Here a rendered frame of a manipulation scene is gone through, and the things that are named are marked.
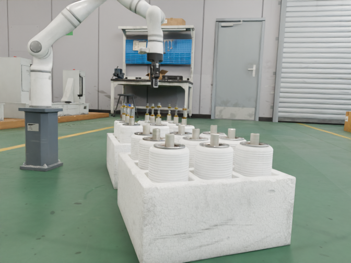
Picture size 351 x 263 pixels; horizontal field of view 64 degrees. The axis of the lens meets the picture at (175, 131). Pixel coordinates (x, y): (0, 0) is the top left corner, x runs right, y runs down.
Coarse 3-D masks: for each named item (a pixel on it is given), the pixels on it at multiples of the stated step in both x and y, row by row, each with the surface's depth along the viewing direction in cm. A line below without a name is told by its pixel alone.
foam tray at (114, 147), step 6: (108, 138) 136; (114, 138) 126; (108, 144) 136; (114, 144) 110; (120, 144) 110; (126, 144) 111; (108, 150) 136; (114, 150) 109; (120, 150) 110; (126, 150) 111; (108, 156) 136; (114, 156) 109; (108, 162) 136; (114, 162) 110; (108, 168) 136; (114, 168) 110; (114, 174) 110; (114, 180) 110; (114, 186) 111
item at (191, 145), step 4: (180, 140) 80; (184, 140) 78; (188, 140) 78; (208, 140) 79; (184, 144) 78; (188, 144) 77; (192, 144) 76; (196, 144) 76; (188, 148) 77; (192, 148) 77; (192, 152) 77; (192, 156) 77; (192, 160) 77; (192, 164) 77
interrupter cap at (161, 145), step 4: (156, 144) 67; (160, 144) 67; (164, 144) 68; (176, 144) 68; (180, 144) 68; (160, 148) 63; (164, 148) 62; (168, 148) 62; (172, 148) 62; (176, 148) 63; (180, 148) 63
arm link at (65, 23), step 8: (64, 16) 129; (72, 16) 130; (56, 24) 129; (64, 24) 130; (72, 24) 132; (40, 32) 130; (48, 32) 130; (56, 32) 130; (64, 32) 132; (32, 40) 129; (40, 40) 129; (48, 40) 130; (32, 48) 129; (40, 48) 130; (48, 48) 131; (40, 56) 132
